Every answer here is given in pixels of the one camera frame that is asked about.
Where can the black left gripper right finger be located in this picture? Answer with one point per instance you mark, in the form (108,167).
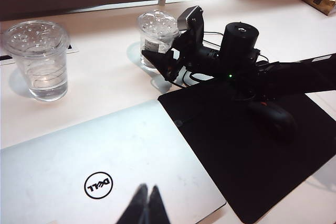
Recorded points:
(157,208)

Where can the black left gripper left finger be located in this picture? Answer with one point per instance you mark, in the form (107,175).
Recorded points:
(135,205)

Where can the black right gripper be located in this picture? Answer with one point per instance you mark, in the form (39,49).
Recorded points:
(195,53)

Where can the clear cup with white label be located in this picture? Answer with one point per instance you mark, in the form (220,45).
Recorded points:
(155,30)

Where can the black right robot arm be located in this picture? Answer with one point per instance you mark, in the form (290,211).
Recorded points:
(239,43)

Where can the silver Dell laptop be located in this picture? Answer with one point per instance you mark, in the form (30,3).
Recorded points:
(78,155)

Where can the plain clear plastic cup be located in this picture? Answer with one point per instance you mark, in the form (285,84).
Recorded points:
(39,77)

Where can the black mouse pad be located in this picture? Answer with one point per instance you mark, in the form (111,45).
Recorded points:
(223,155)

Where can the black computer mouse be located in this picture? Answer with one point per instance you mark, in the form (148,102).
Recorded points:
(275,121)

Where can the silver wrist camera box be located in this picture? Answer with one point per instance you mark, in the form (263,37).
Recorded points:
(187,18)

